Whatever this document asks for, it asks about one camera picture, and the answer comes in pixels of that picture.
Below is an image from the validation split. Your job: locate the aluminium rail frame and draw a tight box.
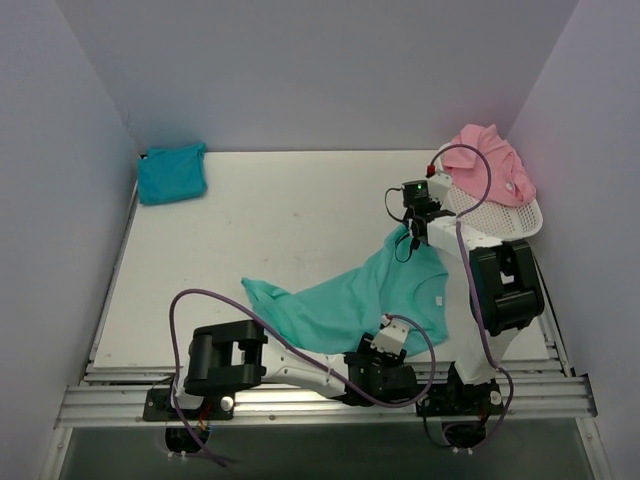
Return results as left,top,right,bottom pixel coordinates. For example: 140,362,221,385
53,179,599,431

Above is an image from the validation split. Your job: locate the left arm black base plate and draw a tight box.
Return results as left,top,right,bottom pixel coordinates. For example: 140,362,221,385
142,387,235,422

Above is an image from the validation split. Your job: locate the right black loop cable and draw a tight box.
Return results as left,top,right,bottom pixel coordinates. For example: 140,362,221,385
383,185,421,264

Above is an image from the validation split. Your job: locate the pink t-shirt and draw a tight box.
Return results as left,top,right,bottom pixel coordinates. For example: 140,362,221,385
441,124,536,207

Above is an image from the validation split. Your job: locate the white perforated plastic basket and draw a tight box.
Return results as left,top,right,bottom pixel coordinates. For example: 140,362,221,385
438,142,545,241

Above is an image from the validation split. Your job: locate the mint green t-shirt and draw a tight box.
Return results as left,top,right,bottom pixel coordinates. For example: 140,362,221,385
241,227,449,354

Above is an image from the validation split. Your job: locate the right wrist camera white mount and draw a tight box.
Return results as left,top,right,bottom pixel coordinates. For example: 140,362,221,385
426,165,452,205

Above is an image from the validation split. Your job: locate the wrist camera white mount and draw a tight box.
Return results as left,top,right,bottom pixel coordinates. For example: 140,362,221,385
371,315,410,356
426,165,452,205

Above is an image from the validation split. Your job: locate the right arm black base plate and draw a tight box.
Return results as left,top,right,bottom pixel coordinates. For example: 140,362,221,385
415,383,504,418

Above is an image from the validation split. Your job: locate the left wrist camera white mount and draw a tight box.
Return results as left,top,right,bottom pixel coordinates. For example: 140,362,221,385
371,315,410,356

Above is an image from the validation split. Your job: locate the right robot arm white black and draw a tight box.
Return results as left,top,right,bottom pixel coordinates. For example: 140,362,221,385
400,180,544,413

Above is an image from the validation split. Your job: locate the folded teal blue t-shirt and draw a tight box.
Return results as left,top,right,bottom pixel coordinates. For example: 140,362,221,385
137,143,208,206

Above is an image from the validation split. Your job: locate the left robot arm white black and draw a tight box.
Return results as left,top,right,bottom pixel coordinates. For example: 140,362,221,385
165,320,420,419

